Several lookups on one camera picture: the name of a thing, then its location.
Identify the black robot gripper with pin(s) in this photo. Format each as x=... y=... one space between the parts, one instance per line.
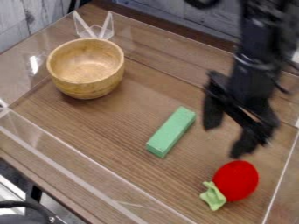
x=240 y=96

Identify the red plush strawberry toy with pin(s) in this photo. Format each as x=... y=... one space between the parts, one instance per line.
x=234 y=183

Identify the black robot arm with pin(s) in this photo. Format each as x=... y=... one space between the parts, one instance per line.
x=270 y=31

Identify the green rectangular block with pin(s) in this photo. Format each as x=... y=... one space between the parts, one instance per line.
x=170 y=132

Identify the wooden bowl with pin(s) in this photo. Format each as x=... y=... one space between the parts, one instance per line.
x=87 y=67

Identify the clear acrylic corner bracket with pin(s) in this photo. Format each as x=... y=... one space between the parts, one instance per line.
x=93 y=31

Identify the black table leg frame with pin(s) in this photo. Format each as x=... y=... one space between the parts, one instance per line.
x=33 y=193

